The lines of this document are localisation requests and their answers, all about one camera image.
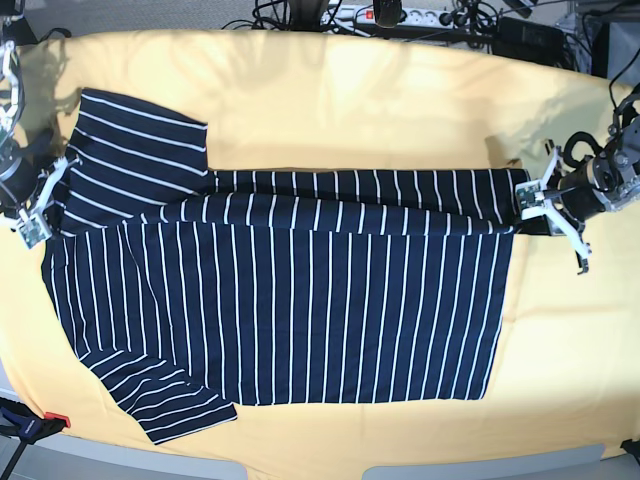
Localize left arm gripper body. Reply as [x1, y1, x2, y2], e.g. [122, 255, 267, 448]
[550, 167, 613, 234]

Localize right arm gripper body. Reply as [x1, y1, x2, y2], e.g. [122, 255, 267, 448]
[1, 155, 50, 219]

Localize navy white striped T-shirt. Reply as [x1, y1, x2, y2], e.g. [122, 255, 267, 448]
[42, 89, 527, 444]

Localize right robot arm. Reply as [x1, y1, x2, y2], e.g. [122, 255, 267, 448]
[1, 40, 591, 274]

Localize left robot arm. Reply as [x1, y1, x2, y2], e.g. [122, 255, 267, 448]
[547, 87, 639, 232]

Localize black power adapter brick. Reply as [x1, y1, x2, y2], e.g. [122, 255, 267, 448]
[491, 17, 564, 66]

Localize yellow table cloth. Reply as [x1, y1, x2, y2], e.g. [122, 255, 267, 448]
[16, 30, 639, 479]

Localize black clamp at right corner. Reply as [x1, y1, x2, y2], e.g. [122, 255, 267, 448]
[620, 439, 640, 464]

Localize blue red table clamp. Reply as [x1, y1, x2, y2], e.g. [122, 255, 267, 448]
[1, 398, 71, 480]

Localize white power strip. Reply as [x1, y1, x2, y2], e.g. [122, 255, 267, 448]
[321, 2, 455, 29]

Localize tangled black cables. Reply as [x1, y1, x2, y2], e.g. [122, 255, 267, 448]
[219, 0, 640, 76]

